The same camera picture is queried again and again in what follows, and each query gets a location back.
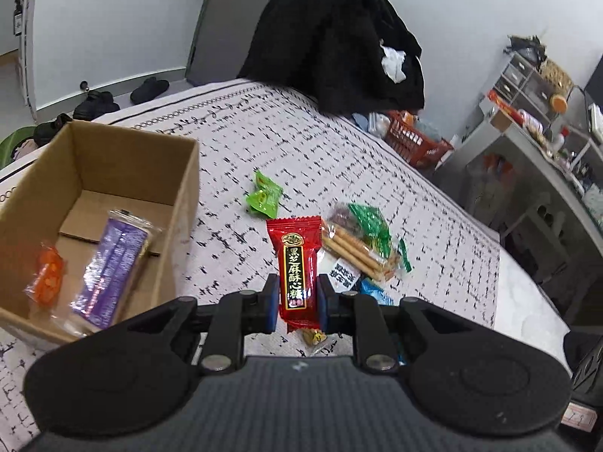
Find dark green foil packet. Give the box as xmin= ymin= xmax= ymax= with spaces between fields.
xmin=347 ymin=202 xmax=413 ymax=275

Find white and black snack packet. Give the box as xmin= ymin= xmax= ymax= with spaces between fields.
xmin=325 ymin=257 xmax=363 ymax=295

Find grey drawer organizer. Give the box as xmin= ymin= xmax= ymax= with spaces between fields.
xmin=494 ymin=52 xmax=573 ymax=114

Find black tangled item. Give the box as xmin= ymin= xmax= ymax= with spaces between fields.
xmin=506 ymin=34 xmax=549 ymax=64

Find brown cardboard box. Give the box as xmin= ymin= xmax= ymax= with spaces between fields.
xmin=0 ymin=120 xmax=201 ymax=351

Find black slipper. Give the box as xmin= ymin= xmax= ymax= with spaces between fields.
xmin=129 ymin=76 xmax=170 ymax=105

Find small yellow candy packet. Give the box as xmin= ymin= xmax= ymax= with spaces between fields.
xmin=301 ymin=328 xmax=331 ymax=356

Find orange plastic basket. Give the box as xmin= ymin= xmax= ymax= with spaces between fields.
xmin=384 ymin=109 xmax=455 ymax=170

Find white mattress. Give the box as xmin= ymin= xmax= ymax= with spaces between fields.
xmin=492 ymin=245 xmax=573 ymax=380

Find black shoe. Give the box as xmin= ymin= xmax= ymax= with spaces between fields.
xmin=33 ymin=113 xmax=73 ymax=147
xmin=73 ymin=90 xmax=121 ymax=121

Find grey plush item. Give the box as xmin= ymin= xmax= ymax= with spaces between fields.
xmin=415 ymin=118 xmax=444 ymax=143

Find woven basket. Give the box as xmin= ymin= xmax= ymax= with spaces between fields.
xmin=539 ymin=59 xmax=573 ymax=88

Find white crumpled cloth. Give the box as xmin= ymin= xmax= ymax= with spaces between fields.
xmin=379 ymin=43 xmax=408 ymax=83

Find blue snack packet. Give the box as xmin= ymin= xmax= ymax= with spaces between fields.
xmin=358 ymin=279 xmax=406 ymax=365

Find white blanket with black print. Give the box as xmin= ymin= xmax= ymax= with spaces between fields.
xmin=0 ymin=78 xmax=500 ymax=452

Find clear biscuit sticks packet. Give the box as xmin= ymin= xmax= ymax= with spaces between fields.
xmin=320 ymin=221 xmax=401 ymax=284

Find blue and white plastic bags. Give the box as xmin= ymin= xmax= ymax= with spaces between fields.
xmin=353 ymin=112 xmax=392 ymax=138

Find light green candy packet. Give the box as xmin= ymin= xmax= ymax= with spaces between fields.
xmin=245 ymin=169 xmax=284 ymax=217

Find green cartoon floor mat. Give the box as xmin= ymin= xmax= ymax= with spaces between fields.
xmin=0 ymin=125 xmax=38 ymax=168

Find purple snack packet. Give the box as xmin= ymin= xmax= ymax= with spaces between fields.
xmin=70 ymin=209 xmax=163 ymax=333

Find grey door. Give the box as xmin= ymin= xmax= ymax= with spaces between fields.
xmin=186 ymin=0 xmax=307 ymax=88

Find red snack packet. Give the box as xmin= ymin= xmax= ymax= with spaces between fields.
xmin=265 ymin=215 xmax=326 ymax=331

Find orange snack packet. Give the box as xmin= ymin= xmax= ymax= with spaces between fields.
xmin=26 ymin=242 xmax=64 ymax=304

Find red flat box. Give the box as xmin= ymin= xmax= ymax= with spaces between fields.
xmin=487 ymin=89 xmax=523 ymax=121

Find white door frame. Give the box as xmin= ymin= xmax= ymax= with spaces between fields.
xmin=21 ymin=0 xmax=37 ymax=109

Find white stool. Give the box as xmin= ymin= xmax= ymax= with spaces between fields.
xmin=502 ymin=193 xmax=566 ymax=255

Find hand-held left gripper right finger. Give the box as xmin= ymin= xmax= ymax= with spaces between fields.
xmin=317 ymin=273 xmax=486 ymax=377

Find clear packet with purple candy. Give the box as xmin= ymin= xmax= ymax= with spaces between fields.
xmin=327 ymin=202 xmax=363 ymax=238

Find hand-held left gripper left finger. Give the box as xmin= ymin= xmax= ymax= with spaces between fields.
xmin=113 ymin=273 xmax=281 ymax=377

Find black coat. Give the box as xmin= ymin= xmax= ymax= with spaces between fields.
xmin=238 ymin=0 xmax=425 ymax=116

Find white desk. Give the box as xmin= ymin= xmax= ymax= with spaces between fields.
xmin=433 ymin=118 xmax=603 ymax=323

